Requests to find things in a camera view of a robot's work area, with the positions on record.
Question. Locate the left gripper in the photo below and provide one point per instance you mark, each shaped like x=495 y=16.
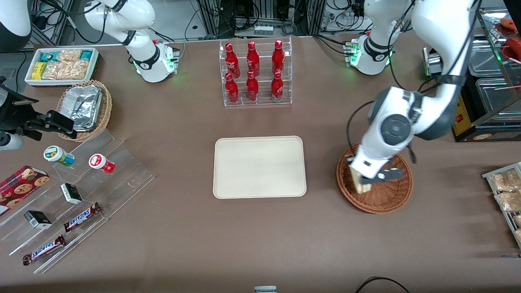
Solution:
x=348 y=158

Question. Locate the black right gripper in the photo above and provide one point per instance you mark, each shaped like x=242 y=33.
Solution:
x=13 y=115

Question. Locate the triangular sandwich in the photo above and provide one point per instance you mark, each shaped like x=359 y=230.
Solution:
x=362 y=188

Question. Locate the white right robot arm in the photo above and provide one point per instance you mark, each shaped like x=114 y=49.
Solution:
x=122 y=16

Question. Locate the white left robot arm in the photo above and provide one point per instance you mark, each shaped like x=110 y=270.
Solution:
x=431 y=24

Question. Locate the round brown wicker basket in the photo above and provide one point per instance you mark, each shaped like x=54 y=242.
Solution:
x=386 y=199

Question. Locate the aluminium foil tray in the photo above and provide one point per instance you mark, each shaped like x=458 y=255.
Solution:
x=83 y=106

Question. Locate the light wicker basket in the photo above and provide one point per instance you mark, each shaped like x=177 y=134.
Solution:
x=106 y=110

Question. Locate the beige rectangular serving tray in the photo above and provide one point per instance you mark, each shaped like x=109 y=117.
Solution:
x=244 y=167

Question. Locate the green lid snack cup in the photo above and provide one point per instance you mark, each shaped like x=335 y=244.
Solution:
x=55 y=154

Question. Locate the red plaid cookie box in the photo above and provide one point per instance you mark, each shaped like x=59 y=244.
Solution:
x=20 y=187

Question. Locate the white snack bin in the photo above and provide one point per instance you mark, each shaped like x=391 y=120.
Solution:
x=30 y=81

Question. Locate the yellow snack packet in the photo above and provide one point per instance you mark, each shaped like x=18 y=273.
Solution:
x=38 y=70

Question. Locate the small black box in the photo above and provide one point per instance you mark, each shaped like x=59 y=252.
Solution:
x=37 y=219
x=71 y=193

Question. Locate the large clear cracker bag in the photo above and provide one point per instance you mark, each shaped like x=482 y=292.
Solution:
x=67 y=70

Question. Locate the red lid snack cup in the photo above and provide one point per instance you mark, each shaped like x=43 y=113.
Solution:
x=99 y=162

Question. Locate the teal snack packet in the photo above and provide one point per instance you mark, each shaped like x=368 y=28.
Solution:
x=48 y=55

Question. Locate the black hot food display case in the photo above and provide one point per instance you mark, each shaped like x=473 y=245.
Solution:
x=464 y=118

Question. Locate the Snickers chocolate bar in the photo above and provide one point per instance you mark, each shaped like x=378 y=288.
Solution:
x=44 y=250
x=81 y=217

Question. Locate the small clear cracker bag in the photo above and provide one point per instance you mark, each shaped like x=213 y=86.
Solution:
x=70 y=55

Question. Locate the clear acrylic stepped shelf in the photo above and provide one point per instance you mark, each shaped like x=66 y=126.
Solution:
x=122 y=179

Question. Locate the clear bag of pastries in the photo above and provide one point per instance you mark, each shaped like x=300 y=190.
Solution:
x=508 y=201
x=504 y=181

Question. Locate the small silver metal box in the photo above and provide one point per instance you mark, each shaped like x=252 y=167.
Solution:
x=432 y=61

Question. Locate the red soda bottle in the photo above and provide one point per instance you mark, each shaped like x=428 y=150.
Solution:
x=252 y=87
x=278 y=57
x=277 y=86
x=231 y=61
x=231 y=89
x=252 y=59

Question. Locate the clear acrylic bottle rack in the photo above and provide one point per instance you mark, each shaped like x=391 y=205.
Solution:
x=262 y=103

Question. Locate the stainless steel food pan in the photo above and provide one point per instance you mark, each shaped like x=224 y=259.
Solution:
x=496 y=95
x=486 y=59

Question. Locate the small grey object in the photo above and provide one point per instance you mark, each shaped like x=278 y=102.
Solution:
x=265 y=289

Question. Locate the white power strip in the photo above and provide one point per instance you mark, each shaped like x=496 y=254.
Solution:
x=263 y=29

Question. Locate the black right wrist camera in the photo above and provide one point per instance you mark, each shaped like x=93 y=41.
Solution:
x=61 y=124

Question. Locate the aluminium frame rack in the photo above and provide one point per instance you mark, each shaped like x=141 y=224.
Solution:
x=211 y=16

